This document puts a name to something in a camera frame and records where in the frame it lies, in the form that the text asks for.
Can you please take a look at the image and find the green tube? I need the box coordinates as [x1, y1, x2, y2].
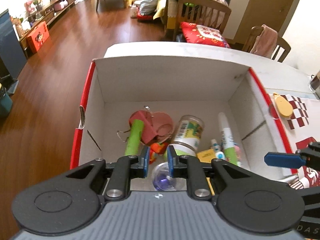
[125, 119, 144, 155]

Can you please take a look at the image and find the small orange toy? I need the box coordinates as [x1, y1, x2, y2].
[149, 142, 169, 164]

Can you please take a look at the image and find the yellow small box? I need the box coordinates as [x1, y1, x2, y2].
[196, 149, 216, 196]

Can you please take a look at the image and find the toothpick jar green lid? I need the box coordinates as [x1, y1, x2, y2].
[169, 115, 204, 156]

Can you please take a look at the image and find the white astronaut keychain figure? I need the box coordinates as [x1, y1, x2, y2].
[211, 139, 226, 160]

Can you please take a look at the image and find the yellow oval case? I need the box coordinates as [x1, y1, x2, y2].
[273, 93, 293, 118]

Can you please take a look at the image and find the white green pen bottle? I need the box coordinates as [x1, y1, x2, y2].
[218, 112, 241, 167]

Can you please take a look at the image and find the clear capsule purple base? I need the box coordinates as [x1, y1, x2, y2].
[152, 162, 186, 192]

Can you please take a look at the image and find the pink heart-shaped bowl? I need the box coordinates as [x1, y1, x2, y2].
[151, 112, 174, 143]

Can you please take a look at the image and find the pink-haired doll figure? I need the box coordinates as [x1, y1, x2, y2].
[234, 144, 242, 167]

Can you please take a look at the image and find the red white patterned tablecloth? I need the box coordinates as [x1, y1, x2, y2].
[270, 94, 319, 189]

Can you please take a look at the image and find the red cardboard box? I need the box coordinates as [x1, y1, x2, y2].
[70, 56, 296, 181]

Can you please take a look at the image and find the wooden chair pink cloth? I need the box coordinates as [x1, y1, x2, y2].
[242, 24, 291, 62]

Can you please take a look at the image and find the red printed cushion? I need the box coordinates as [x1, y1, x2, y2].
[180, 22, 230, 48]

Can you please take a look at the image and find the green trash bin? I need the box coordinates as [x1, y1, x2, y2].
[0, 84, 12, 117]

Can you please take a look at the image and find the wooden dining chair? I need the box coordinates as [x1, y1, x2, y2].
[172, 0, 232, 41]

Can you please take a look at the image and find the orange gift box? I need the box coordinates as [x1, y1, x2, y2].
[27, 22, 50, 54]

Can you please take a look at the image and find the dark blue standing panel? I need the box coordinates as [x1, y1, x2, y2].
[0, 9, 27, 79]

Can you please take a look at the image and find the wooden tv cabinet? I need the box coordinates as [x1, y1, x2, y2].
[19, 0, 76, 55]

